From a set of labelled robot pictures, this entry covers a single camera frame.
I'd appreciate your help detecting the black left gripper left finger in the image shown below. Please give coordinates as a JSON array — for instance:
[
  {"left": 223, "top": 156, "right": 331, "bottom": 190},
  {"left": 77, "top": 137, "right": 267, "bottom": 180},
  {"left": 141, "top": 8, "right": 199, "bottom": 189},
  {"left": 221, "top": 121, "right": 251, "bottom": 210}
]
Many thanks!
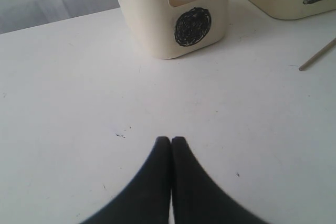
[{"left": 84, "top": 136, "right": 171, "bottom": 223}]

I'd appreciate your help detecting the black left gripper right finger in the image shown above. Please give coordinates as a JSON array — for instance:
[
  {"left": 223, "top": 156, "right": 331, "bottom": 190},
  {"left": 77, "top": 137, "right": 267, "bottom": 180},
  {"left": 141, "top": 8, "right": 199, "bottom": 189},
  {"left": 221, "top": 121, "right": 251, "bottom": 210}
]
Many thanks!
[{"left": 171, "top": 136, "right": 265, "bottom": 224}]

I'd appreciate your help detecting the wooden chopstick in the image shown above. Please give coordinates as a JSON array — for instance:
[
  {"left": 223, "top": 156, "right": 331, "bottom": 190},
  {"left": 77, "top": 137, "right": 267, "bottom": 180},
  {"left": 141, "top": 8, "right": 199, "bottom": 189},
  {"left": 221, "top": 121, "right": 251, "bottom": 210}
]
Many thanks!
[{"left": 298, "top": 38, "right": 336, "bottom": 71}]

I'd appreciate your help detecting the cream bin with circle mark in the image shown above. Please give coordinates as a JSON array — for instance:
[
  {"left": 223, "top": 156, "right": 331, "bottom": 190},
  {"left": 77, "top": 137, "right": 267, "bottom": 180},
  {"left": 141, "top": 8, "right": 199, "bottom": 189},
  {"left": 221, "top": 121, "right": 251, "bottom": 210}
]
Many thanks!
[{"left": 118, "top": 0, "right": 228, "bottom": 59}]

